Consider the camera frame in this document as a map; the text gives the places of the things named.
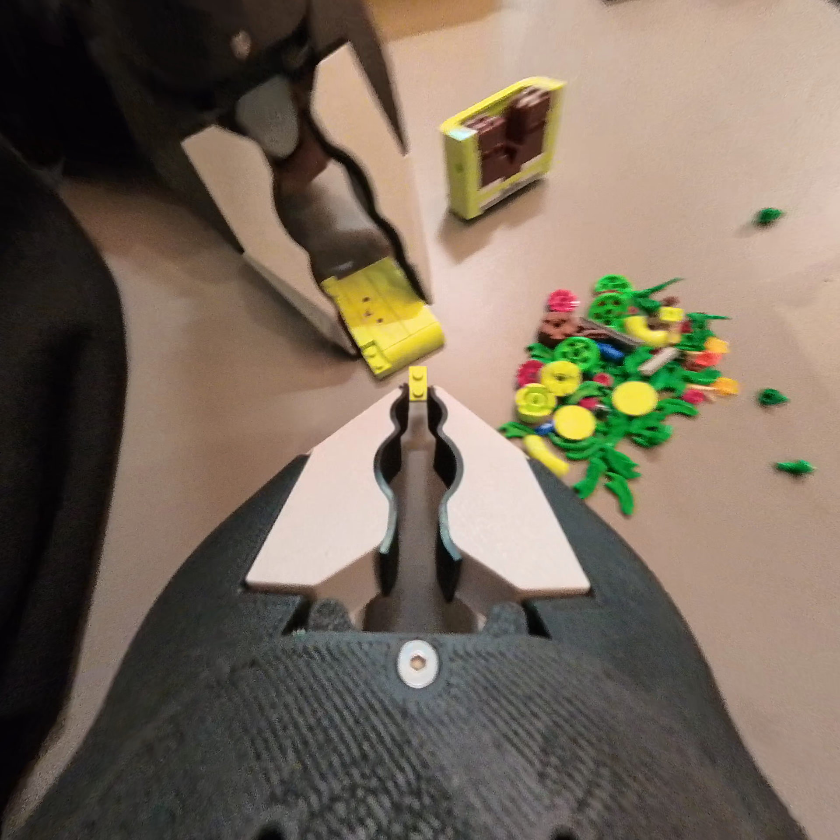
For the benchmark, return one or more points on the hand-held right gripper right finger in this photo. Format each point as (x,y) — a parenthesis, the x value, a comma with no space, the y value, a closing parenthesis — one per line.
(518,525)

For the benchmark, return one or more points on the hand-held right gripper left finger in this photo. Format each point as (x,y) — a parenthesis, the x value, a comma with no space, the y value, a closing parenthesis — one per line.
(315,525)

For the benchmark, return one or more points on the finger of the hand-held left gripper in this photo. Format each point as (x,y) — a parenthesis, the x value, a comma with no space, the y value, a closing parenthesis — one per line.
(387,157)
(249,216)

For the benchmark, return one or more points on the lime toy brick pot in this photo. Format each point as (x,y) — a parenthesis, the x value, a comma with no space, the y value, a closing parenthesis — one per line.
(505,144)

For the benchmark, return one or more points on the lime and brown toy panel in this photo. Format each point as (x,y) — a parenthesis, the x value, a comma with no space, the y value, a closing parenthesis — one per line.
(387,321)

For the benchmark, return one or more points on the small lime toy plate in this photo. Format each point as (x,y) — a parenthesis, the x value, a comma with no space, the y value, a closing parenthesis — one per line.
(418,384)

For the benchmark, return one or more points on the person's left forearm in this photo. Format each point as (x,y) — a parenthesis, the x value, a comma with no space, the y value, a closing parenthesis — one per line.
(46,79)

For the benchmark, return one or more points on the person's left hand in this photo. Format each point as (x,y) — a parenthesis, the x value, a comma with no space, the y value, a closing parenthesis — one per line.
(305,161)

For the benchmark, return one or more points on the pile of small toy pieces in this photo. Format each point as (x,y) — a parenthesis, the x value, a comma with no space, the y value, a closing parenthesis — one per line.
(610,387)

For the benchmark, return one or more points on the person's black jacket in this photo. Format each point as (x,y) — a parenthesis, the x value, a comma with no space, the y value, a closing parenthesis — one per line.
(52,426)

